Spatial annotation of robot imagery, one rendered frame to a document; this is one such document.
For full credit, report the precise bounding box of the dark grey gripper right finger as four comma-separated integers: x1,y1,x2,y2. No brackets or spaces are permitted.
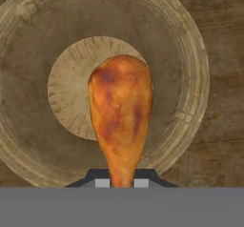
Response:
132,168,178,189

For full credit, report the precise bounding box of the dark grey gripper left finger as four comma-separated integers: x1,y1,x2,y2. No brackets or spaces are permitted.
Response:
64,168,112,189

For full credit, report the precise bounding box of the roasted chicken drumstick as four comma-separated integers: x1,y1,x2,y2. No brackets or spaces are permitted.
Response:
87,54,154,189

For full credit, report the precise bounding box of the beige ceramic bowl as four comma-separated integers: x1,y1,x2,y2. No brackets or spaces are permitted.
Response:
0,0,211,189

